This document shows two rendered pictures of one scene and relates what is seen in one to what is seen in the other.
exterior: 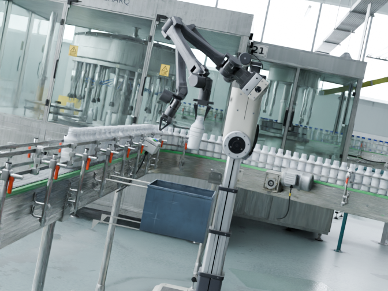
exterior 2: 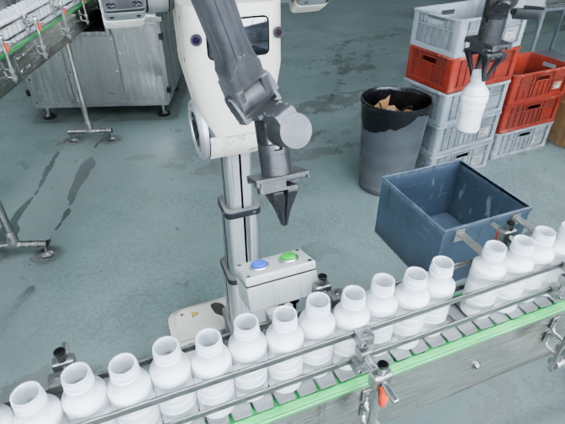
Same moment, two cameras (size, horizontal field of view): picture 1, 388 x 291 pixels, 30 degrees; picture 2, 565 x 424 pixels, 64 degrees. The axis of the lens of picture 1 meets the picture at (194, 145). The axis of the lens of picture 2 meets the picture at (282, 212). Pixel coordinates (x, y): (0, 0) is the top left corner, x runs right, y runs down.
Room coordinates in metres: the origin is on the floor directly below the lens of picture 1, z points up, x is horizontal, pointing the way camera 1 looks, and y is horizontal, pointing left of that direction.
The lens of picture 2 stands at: (4.49, 0.82, 1.68)
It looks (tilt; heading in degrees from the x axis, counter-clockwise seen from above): 35 degrees down; 244
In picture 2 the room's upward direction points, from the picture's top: straight up
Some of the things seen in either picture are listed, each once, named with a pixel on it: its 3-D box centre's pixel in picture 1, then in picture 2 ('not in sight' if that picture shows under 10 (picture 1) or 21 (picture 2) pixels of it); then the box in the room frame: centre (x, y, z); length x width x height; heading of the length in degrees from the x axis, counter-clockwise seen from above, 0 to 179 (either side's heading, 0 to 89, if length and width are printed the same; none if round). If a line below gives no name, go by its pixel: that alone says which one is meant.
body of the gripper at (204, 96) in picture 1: (204, 96); (490, 32); (3.51, 0.00, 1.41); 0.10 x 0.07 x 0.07; 88
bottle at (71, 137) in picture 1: (70, 148); not in sight; (2.98, 0.50, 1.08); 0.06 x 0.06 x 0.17
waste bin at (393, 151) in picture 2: not in sight; (389, 144); (2.63, -1.33, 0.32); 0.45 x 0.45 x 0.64
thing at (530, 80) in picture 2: not in sight; (520, 76); (1.37, -1.44, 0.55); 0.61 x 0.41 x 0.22; 179
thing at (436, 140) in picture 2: not in sight; (446, 123); (2.08, -1.39, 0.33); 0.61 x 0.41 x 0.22; 2
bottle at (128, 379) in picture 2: not in sight; (134, 399); (4.52, 0.38, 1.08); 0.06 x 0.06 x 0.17
